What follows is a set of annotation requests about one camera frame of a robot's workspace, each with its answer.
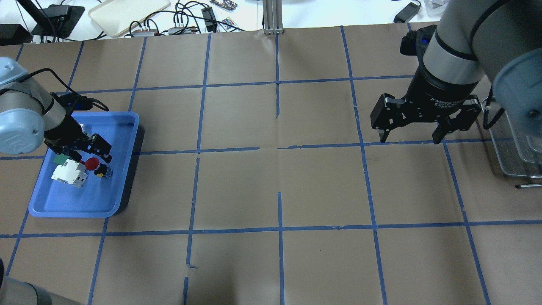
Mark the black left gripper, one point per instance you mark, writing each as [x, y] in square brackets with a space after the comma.
[64, 134]

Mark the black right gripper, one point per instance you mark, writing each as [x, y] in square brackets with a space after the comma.
[436, 91]

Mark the red emergency stop button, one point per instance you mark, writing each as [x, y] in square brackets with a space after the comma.
[99, 169]

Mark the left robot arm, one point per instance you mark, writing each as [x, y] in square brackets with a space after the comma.
[31, 116]

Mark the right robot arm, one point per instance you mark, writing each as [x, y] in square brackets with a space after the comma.
[497, 39]

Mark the green relay module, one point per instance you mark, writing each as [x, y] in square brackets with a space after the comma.
[61, 159]

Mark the blue plastic tray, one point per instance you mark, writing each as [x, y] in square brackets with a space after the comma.
[98, 197]

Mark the black power adapter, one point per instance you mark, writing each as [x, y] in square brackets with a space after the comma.
[408, 12]

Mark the black monitor stand base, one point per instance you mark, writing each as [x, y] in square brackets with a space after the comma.
[56, 20]

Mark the beige plastic tray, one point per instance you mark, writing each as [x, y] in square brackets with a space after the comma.
[113, 17]

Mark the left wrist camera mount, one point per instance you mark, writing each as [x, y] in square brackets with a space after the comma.
[76, 102]

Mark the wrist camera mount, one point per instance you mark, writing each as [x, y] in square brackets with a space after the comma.
[415, 42]
[76, 102]

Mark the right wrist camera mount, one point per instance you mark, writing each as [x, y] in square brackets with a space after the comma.
[415, 42]

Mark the aluminium frame post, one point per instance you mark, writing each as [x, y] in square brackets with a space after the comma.
[272, 17]

